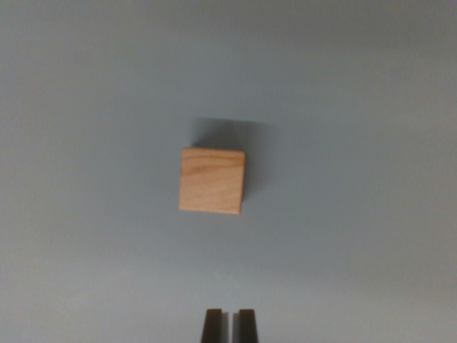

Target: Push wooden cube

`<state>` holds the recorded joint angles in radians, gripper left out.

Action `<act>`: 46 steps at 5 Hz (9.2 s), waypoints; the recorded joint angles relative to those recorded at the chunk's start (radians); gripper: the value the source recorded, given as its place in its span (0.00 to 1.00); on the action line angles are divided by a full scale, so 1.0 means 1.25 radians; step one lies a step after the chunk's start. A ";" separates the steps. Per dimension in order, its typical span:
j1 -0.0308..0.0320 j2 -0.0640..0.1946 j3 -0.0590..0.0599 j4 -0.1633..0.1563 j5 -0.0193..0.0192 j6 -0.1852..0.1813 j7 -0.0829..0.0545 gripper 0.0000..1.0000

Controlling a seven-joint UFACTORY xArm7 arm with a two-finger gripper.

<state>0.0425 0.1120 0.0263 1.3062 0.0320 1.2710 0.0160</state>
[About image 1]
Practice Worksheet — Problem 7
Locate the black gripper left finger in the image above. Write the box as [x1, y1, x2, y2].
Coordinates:
[201, 308, 230, 343]

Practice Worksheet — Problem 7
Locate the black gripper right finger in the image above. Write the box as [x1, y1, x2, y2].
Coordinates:
[231, 309, 261, 343]

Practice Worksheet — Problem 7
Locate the wooden cube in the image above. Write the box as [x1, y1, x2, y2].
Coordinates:
[178, 146, 247, 216]

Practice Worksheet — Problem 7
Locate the grey plastic tray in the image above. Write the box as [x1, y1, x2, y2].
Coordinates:
[0, 0, 457, 343]

